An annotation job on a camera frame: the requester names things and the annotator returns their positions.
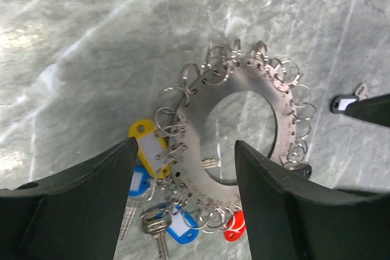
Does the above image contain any black key tag with key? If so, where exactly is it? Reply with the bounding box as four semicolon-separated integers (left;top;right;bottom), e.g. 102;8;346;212
330;82;368;114

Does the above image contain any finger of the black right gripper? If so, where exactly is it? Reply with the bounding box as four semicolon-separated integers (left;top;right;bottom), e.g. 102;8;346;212
344;93;390;127

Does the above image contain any blue key tag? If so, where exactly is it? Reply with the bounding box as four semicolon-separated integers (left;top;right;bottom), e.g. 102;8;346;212
128;166;151;197
166;207;199;245

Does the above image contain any round metal key organizer disc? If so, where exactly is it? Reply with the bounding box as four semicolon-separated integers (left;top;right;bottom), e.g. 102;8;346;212
154;38;317;233

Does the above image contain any black key tag on disc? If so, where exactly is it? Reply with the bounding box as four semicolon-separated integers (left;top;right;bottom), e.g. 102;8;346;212
296;164;313;180

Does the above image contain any yellow key tag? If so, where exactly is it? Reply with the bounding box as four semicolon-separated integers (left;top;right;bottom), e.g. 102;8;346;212
128;119;168;177

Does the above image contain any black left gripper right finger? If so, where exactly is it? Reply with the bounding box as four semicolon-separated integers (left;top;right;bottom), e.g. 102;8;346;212
235;141;389;259

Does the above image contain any red key tag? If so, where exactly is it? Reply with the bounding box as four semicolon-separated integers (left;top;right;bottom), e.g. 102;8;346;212
224;210;246;242

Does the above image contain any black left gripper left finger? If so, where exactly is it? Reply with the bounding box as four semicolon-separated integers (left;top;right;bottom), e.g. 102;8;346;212
1;138;138;259

